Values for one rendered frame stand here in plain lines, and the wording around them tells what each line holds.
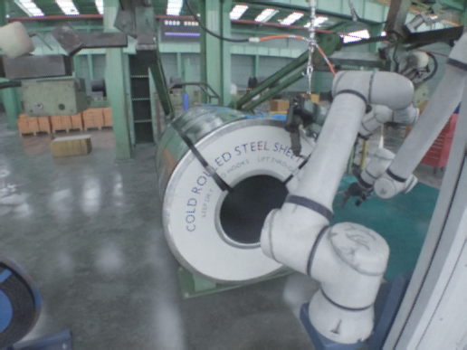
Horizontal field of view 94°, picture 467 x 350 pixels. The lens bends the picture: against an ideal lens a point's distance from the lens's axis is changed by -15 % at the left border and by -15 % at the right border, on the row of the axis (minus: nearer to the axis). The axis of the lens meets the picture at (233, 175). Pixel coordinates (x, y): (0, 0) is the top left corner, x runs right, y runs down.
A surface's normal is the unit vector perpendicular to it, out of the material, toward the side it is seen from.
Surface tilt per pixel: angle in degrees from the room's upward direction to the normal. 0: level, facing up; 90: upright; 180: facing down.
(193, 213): 90
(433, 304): 90
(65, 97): 89
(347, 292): 90
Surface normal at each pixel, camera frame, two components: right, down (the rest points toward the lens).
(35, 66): 0.32, 0.31
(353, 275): -0.47, 0.30
